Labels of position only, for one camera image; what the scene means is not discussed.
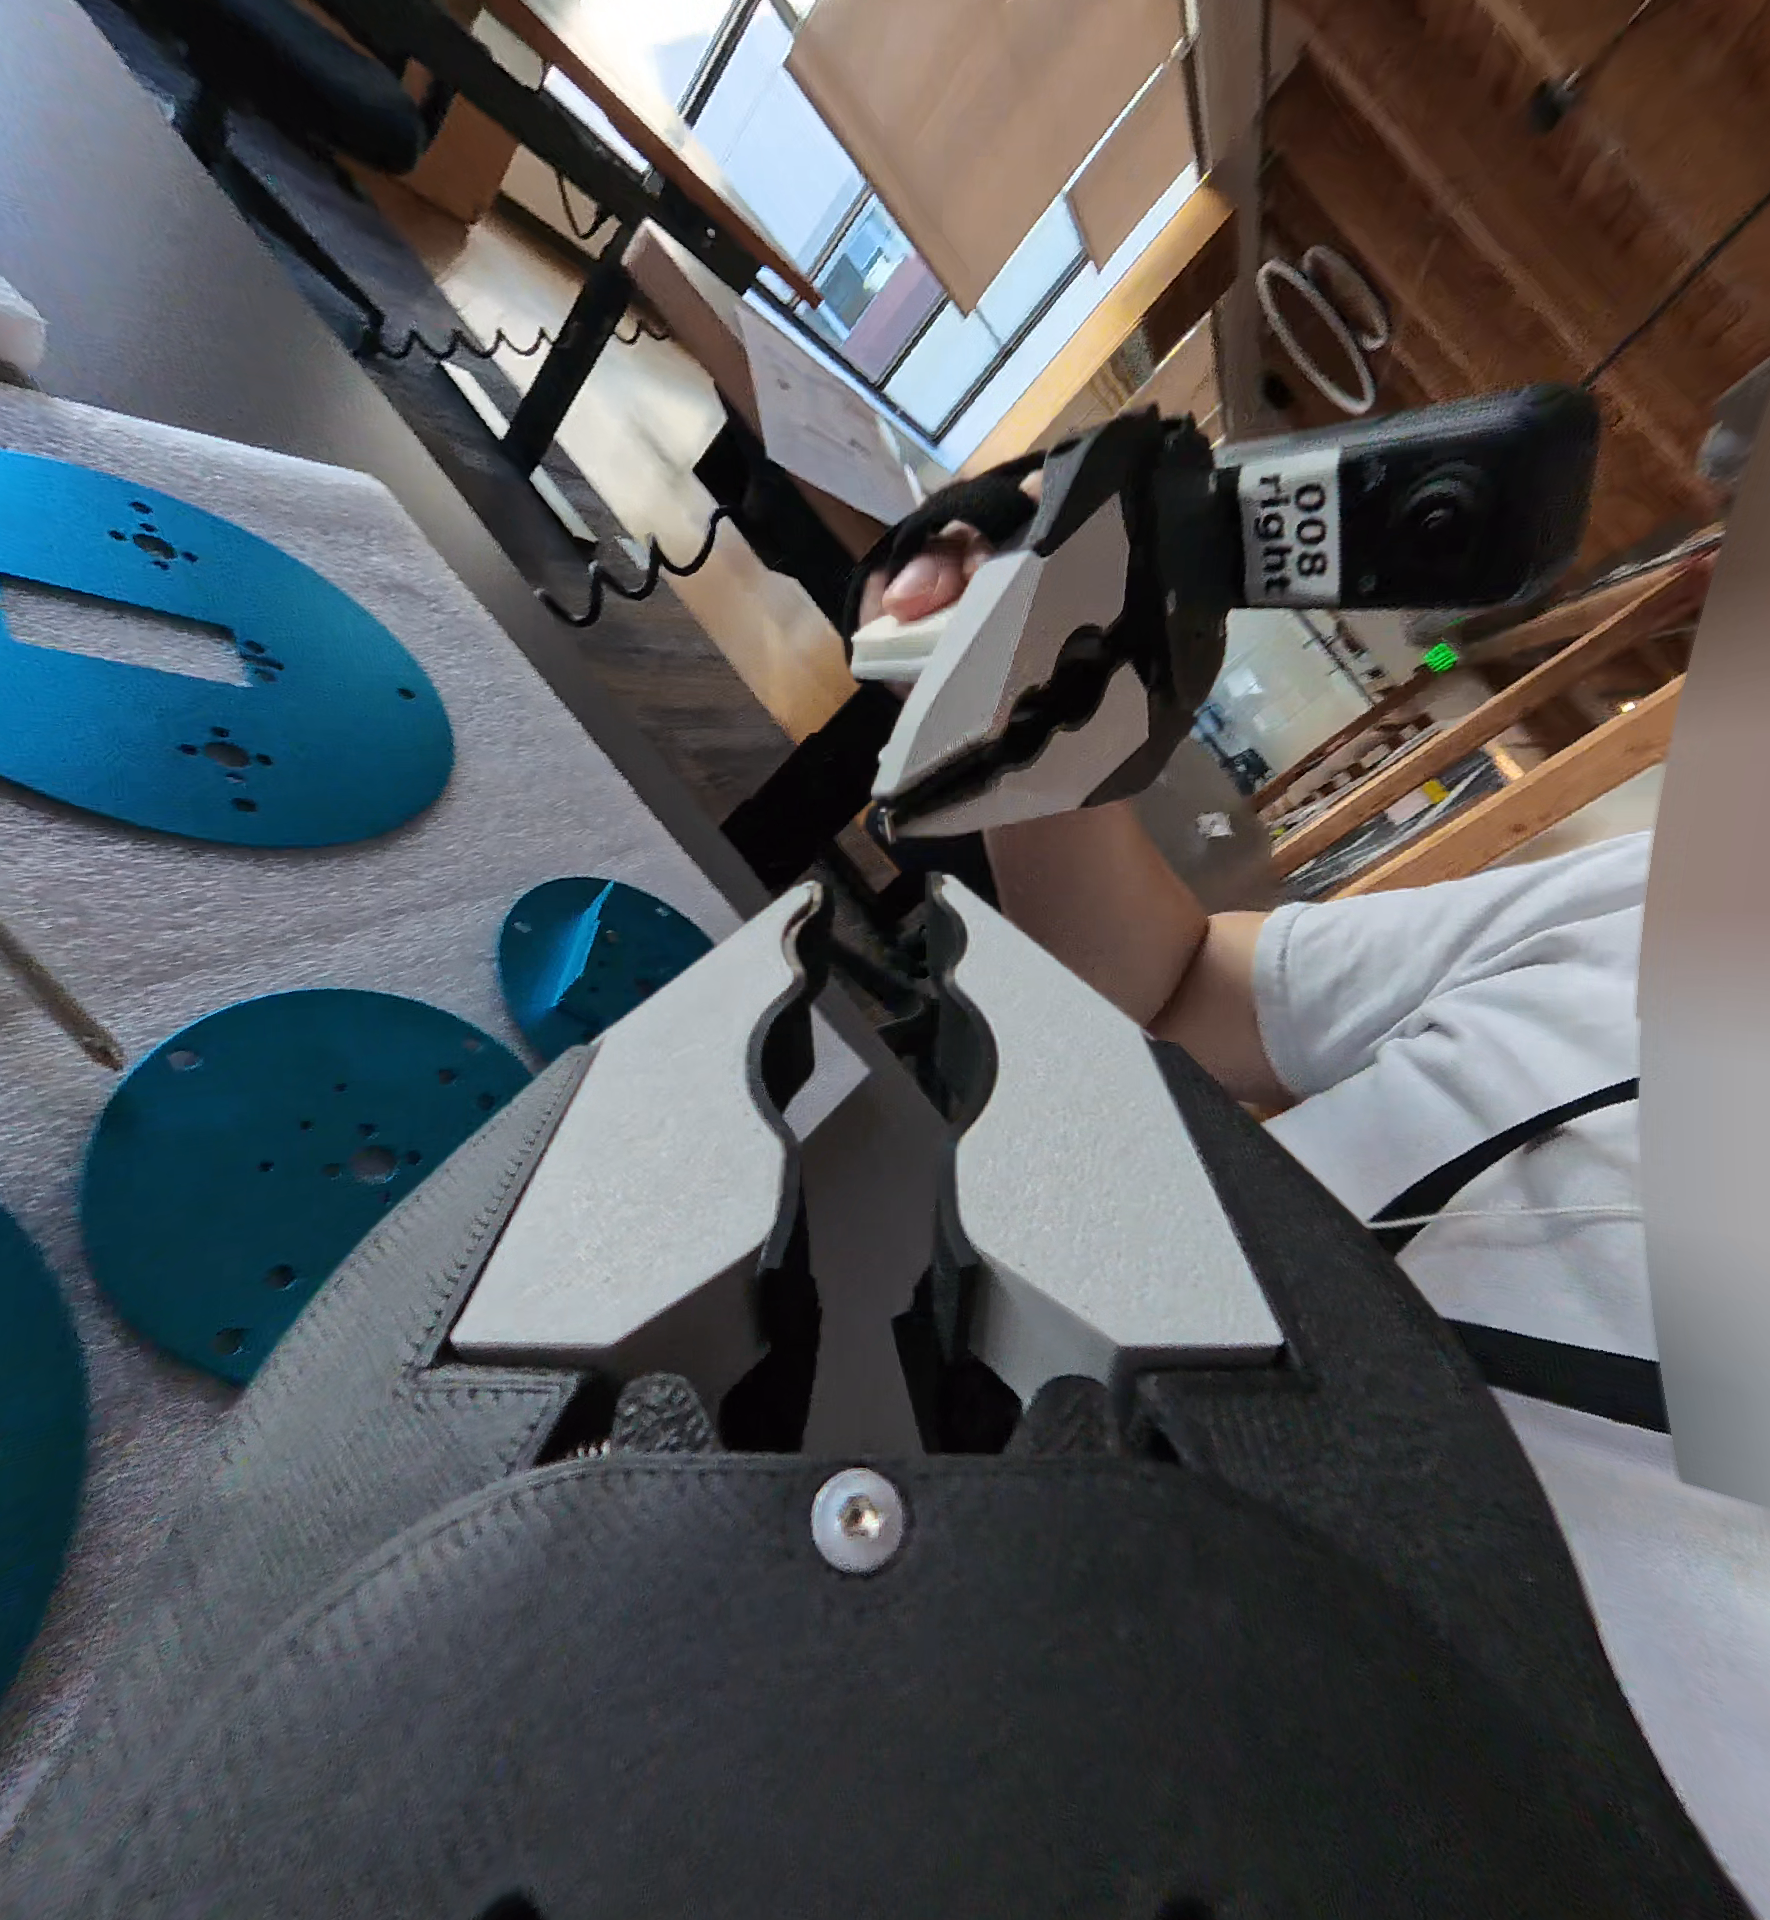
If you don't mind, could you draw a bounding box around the tan roller blind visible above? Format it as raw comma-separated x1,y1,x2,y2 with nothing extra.
784,0,1206,322

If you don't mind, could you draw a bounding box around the small blue round disc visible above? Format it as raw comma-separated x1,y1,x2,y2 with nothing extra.
495,876,715,1067

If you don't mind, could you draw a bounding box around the large ring ceiling light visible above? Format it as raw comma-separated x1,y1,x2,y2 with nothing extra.
1250,256,1381,418

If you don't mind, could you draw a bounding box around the person's right hand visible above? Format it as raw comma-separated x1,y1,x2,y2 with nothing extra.
881,469,1050,622

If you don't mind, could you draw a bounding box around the blue round plate with holes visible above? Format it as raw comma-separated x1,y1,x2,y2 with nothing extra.
79,988,536,1385

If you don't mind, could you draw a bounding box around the black coiled cable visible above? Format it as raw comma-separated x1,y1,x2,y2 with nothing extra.
353,289,680,373
535,502,740,631

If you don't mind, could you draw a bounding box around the thin white cord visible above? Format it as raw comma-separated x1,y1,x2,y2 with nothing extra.
1372,1199,1646,1241

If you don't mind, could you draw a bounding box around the blue metal ring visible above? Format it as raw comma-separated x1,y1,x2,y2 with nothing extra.
0,1146,94,1813

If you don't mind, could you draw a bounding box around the orange handled screwdriver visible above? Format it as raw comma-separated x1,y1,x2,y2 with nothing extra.
0,837,128,1073

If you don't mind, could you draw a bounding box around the grey desk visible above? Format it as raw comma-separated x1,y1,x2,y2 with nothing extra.
0,0,873,1151

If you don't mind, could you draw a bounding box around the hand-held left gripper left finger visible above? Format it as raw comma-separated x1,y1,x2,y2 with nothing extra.
446,877,839,1374

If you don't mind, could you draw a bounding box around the printed instruction booklet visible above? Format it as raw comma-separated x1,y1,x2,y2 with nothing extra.
735,299,929,529

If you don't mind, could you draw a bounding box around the person's right forearm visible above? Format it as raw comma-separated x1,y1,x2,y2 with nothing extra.
984,816,1293,1115

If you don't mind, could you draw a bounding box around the wide black strap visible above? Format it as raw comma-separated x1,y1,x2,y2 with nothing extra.
1440,1316,1675,1435

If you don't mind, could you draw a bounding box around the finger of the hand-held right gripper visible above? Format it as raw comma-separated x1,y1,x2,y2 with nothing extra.
893,695,1170,842
870,494,1136,811

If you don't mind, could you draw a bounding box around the thin black strap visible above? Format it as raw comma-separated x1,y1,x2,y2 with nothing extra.
1367,1077,1641,1223

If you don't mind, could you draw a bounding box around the desk with booklet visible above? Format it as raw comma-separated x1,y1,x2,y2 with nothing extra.
619,215,979,633

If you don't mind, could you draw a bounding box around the black office chair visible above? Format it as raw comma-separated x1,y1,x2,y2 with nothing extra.
212,0,432,176

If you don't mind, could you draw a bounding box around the wood edged office desk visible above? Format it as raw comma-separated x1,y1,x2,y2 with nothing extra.
376,0,832,470

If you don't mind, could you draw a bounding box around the blue plate with rectangular hole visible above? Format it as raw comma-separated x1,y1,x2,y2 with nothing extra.
0,442,458,852

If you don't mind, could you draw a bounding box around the white foam sheet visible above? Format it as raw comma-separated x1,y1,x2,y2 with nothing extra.
0,364,751,1818

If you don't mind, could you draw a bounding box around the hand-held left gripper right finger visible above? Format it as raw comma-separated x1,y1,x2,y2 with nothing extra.
921,872,1293,1405

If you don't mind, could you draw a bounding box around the small ring ceiling light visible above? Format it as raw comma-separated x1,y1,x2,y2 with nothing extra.
1301,242,1394,354

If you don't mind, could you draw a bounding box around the large office window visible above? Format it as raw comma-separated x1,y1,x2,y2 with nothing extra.
686,0,1206,447

